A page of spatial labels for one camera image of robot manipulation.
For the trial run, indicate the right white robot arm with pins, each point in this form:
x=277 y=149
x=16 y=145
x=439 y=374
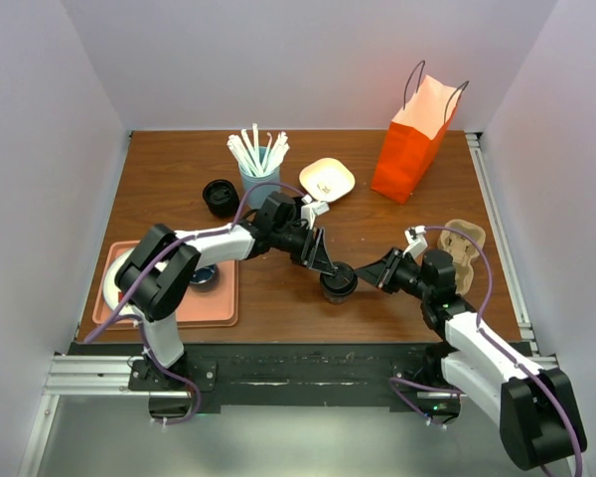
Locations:
x=534 y=408

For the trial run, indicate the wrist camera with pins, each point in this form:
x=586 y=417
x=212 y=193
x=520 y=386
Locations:
x=416 y=241
x=280 y=212

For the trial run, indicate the orange paper gift bag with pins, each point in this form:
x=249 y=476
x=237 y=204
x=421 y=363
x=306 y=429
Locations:
x=415 y=134

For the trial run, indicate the pink plastic tray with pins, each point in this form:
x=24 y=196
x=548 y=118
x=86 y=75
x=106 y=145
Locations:
x=214 y=308

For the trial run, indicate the brown takeout coffee cup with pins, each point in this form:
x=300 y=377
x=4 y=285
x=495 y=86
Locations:
x=337 y=296

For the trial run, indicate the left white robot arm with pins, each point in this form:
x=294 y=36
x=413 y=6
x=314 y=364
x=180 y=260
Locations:
x=153 y=279

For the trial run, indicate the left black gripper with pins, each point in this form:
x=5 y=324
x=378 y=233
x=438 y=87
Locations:
x=318 y=262

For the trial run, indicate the cream square bowl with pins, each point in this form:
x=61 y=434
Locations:
x=327 y=180

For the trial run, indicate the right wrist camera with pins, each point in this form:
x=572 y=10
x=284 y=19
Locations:
x=416 y=241

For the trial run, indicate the aluminium frame rail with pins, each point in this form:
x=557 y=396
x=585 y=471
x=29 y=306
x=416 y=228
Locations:
x=89 y=376

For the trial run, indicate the black coffee cup lid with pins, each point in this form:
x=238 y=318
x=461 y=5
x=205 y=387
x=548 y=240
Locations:
x=344 y=280

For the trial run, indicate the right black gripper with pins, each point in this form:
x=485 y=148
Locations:
x=380 y=273

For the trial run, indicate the blue straw holder cup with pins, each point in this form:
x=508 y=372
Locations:
x=256 y=186

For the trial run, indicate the stack of black lids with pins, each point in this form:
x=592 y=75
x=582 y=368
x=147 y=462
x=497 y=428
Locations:
x=221 y=198

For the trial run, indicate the white wrapped straws bundle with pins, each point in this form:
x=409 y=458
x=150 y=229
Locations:
x=257 y=158

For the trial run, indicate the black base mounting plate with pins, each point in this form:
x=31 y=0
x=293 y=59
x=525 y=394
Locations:
x=282 y=374

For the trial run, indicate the white fruit pattern plate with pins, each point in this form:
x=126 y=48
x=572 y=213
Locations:
x=111 y=294

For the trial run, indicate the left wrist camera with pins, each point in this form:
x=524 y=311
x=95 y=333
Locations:
x=280 y=212

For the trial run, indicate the cardboard cup carrier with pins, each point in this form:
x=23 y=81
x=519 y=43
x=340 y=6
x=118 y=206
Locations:
x=462 y=250

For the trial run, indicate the dark blue mug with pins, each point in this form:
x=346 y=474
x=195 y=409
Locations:
x=205 y=278

